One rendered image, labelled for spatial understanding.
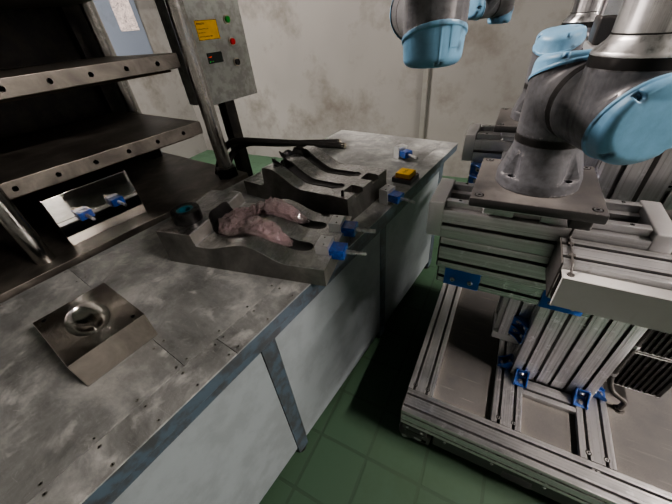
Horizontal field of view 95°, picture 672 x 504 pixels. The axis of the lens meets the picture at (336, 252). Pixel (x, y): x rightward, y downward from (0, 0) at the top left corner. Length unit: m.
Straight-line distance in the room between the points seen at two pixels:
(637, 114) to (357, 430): 1.29
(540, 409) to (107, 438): 1.24
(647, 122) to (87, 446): 0.95
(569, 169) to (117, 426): 0.94
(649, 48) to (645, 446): 1.19
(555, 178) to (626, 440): 0.98
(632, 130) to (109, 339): 0.92
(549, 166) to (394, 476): 1.14
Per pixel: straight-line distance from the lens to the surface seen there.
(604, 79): 0.56
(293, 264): 0.79
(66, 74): 1.37
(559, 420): 1.39
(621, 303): 0.71
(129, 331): 0.80
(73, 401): 0.83
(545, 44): 1.16
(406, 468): 1.41
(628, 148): 0.57
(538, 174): 0.69
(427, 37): 0.45
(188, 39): 1.48
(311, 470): 1.42
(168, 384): 0.73
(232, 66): 1.75
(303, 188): 1.10
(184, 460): 0.89
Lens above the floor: 1.34
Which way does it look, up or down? 37 degrees down
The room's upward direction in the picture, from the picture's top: 6 degrees counter-clockwise
